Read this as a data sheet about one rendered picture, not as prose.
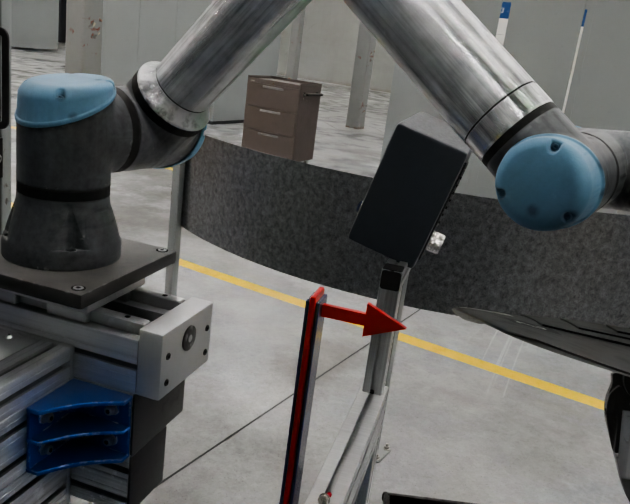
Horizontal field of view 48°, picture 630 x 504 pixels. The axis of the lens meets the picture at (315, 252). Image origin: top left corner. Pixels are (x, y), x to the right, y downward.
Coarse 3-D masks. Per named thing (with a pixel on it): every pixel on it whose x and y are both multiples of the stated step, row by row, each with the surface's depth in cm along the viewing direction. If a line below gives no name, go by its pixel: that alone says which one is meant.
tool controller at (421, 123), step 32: (416, 128) 101; (448, 128) 116; (384, 160) 102; (416, 160) 101; (448, 160) 100; (384, 192) 103; (416, 192) 102; (448, 192) 101; (384, 224) 104; (416, 224) 103; (416, 256) 104
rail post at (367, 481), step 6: (378, 438) 109; (378, 444) 111; (372, 456) 108; (372, 462) 108; (372, 468) 109; (366, 474) 109; (372, 474) 111; (366, 480) 109; (366, 486) 109; (360, 492) 110; (366, 492) 110; (360, 498) 110; (366, 498) 110
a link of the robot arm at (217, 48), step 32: (224, 0) 85; (256, 0) 83; (288, 0) 82; (192, 32) 89; (224, 32) 86; (256, 32) 86; (160, 64) 94; (192, 64) 89; (224, 64) 89; (128, 96) 94; (160, 96) 93; (192, 96) 92; (160, 128) 94; (192, 128) 96; (160, 160) 100
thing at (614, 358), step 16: (480, 320) 35; (496, 320) 35; (528, 320) 41; (544, 320) 42; (560, 320) 45; (576, 320) 45; (512, 336) 32; (528, 336) 31; (544, 336) 34; (560, 336) 36; (576, 336) 38; (592, 336) 39; (608, 336) 40; (624, 336) 40; (560, 352) 32; (576, 352) 32; (592, 352) 34; (608, 352) 35; (624, 352) 36; (608, 368) 32; (624, 368) 32
